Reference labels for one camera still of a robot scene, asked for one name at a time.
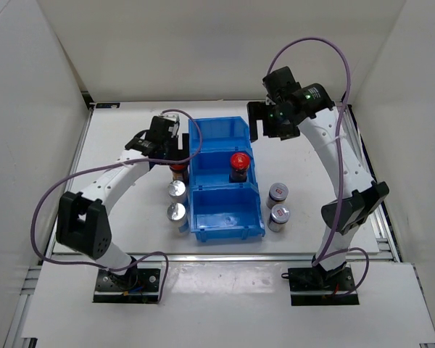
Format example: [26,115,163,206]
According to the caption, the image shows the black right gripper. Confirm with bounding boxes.
[247,101,300,144]

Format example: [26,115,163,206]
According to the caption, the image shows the red-capped dark sauce bottle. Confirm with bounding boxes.
[170,164,189,184]

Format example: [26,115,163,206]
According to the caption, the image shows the silver-lid shaker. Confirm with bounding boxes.
[167,181,188,205]
[167,202,189,236]

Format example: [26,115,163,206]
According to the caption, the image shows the red-label spice jar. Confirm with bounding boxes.
[266,183,289,210]
[267,204,290,232]

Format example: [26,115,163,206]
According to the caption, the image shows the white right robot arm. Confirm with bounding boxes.
[189,83,389,290]

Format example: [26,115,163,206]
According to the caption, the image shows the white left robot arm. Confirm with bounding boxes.
[56,114,180,290]

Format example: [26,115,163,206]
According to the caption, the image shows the red-capped sauce bottle in bin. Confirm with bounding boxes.
[229,152,251,183]

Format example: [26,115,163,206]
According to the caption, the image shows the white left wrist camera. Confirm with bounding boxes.
[159,112,180,128]

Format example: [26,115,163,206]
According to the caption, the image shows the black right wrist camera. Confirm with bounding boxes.
[262,66,301,103]

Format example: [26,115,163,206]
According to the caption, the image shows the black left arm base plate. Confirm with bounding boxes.
[92,268,161,305]

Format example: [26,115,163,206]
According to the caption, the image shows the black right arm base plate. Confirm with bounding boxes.
[281,267,360,307]

